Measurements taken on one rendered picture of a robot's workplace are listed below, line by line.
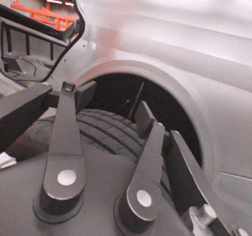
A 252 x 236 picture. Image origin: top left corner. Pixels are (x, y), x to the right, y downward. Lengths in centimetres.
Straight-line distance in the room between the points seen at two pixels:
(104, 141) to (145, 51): 39
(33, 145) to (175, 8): 56
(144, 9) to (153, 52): 16
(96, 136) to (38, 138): 10
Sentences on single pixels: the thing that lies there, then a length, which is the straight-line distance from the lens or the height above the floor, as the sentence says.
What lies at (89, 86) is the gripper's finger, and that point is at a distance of 16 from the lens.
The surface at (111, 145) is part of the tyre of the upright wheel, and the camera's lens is 24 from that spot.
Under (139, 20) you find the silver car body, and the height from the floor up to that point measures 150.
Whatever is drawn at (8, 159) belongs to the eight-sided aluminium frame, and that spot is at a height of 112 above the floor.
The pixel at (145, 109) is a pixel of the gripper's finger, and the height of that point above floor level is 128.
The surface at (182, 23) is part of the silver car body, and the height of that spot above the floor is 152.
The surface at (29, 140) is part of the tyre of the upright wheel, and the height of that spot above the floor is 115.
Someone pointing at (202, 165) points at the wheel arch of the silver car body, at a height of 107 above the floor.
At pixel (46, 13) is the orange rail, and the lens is 1099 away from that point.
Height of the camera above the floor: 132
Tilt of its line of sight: 17 degrees down
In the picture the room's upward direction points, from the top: 19 degrees clockwise
